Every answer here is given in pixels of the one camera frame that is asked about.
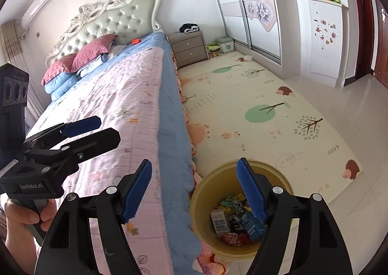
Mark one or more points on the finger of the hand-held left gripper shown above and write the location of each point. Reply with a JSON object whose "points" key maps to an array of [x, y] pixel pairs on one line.
{"points": [[80, 126], [94, 143]]}

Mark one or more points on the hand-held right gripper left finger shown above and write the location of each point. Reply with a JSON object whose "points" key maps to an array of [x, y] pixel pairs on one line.
{"points": [[138, 193]]}

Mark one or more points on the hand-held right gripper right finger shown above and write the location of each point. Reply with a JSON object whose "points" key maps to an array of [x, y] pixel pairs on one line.
{"points": [[251, 193]]}

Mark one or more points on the yellow round bin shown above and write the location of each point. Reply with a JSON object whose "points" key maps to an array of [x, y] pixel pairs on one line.
{"points": [[206, 202]]}

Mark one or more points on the person's left hand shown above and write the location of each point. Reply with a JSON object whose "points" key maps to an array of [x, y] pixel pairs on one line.
{"points": [[21, 226]]}

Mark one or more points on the small pink pillow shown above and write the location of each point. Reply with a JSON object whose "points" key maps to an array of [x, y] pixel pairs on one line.
{"points": [[59, 67]]}

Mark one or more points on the folded light blue quilt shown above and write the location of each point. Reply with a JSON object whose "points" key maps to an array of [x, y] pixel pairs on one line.
{"points": [[97, 65]]}

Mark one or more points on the cream printed play mat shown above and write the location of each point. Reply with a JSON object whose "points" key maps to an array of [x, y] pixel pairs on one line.
{"points": [[257, 123]]}

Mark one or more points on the large pink pillow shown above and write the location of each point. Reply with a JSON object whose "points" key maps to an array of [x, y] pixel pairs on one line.
{"points": [[92, 52]]}

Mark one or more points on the white cloth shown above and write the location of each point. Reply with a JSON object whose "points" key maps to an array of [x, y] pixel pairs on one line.
{"points": [[118, 50]]}

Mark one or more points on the small orange object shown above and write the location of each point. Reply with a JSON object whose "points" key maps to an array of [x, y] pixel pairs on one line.
{"points": [[135, 41]]}

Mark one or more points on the beige striped curtain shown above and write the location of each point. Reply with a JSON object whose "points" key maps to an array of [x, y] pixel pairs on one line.
{"points": [[13, 47]]}

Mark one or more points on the bed with tufted green headboard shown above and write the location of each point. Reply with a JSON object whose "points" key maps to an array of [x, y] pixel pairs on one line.
{"points": [[121, 17]]}

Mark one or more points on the white air conditioner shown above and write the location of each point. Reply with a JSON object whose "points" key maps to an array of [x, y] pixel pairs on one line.
{"points": [[38, 6]]}

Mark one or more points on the grey nightstand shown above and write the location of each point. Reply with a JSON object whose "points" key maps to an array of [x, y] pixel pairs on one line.
{"points": [[188, 49]]}

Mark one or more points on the small brown white toy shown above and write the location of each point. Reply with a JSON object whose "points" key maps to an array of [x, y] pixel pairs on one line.
{"points": [[245, 58]]}

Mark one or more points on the black cloth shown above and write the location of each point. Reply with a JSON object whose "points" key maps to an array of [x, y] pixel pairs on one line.
{"points": [[188, 28]]}

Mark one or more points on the pile of small toys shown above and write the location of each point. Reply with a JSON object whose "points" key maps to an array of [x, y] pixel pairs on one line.
{"points": [[213, 51]]}

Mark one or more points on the white green storage box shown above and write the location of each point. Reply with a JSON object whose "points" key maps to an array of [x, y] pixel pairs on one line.
{"points": [[225, 45]]}

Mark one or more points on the white cabinet with stickers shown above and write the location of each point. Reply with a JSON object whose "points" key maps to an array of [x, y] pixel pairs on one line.
{"points": [[321, 41]]}

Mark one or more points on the white sliding door wardrobe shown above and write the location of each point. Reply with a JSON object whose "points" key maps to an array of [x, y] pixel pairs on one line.
{"points": [[242, 5]]}

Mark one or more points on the dark brown door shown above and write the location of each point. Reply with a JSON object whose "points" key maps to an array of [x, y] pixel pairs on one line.
{"points": [[369, 29]]}

